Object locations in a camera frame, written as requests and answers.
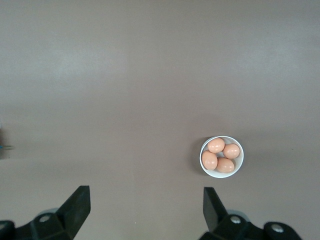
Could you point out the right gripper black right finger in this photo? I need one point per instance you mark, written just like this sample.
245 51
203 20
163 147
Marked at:
212 212

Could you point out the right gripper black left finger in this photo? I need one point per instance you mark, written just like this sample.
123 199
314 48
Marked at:
75 212

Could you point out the brown egg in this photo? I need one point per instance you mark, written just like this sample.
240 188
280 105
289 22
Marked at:
231 151
216 145
209 160
225 165

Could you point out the white round bowl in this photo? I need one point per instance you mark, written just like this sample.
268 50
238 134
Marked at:
238 167

